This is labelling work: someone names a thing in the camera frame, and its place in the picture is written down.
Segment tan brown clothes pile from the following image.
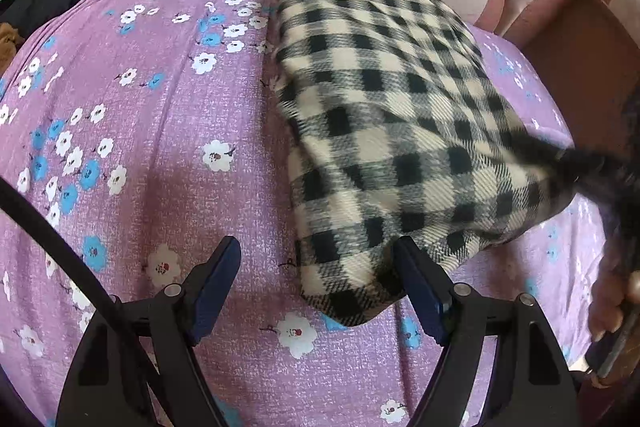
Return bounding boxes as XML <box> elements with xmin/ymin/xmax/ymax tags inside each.
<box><xmin>0</xmin><ymin>23</ymin><xmax>24</xmax><ymax>74</ymax></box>

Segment purple floral bed sheet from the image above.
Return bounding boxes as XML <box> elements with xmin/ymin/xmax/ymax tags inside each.
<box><xmin>1</xmin><ymin>0</ymin><xmax>604</xmax><ymax>426</ymax></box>

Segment black cream plaid coat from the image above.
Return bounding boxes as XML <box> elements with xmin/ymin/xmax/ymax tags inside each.
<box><xmin>274</xmin><ymin>0</ymin><xmax>573</xmax><ymax>326</ymax></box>

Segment black cable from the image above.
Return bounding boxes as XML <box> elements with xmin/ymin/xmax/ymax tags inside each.
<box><xmin>0</xmin><ymin>178</ymin><xmax>174</xmax><ymax>427</ymax></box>

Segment person's right hand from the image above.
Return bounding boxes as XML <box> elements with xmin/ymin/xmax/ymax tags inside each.
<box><xmin>588</xmin><ymin>248</ymin><xmax>639</xmax><ymax>341</ymax></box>

